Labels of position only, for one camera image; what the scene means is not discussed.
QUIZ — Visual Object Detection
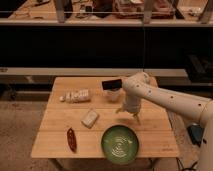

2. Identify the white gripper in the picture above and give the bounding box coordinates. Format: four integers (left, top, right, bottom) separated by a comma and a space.
116, 94, 141, 124

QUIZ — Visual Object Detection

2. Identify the white sponge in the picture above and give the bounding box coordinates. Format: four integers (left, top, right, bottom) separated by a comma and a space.
81, 110, 99, 128

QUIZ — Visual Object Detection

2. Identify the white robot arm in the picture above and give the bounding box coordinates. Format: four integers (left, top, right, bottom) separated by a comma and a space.
118, 72, 213, 171

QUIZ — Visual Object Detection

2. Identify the white cup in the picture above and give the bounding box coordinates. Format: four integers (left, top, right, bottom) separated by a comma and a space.
106, 89, 120, 102

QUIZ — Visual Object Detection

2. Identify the black rectangular box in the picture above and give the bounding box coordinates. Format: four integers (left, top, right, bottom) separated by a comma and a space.
102, 79, 122, 90

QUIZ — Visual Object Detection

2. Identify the green bowl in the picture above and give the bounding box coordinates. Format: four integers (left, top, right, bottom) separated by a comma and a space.
101, 125, 139, 165

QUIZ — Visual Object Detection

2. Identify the wooden table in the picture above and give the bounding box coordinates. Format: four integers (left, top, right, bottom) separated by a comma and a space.
31, 77, 179, 159

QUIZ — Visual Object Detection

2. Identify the white plastic bottle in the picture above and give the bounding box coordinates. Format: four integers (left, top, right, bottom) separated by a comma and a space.
59, 89, 91, 103

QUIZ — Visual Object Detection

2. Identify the red chili pepper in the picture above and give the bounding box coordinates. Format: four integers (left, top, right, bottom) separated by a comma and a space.
67, 128, 77, 152

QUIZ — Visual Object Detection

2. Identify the blue device on floor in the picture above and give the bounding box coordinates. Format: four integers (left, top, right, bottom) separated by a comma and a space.
187, 124, 204, 147

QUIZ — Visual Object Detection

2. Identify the long shelf bench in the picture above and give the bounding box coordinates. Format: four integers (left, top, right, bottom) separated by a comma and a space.
0, 67, 187, 77

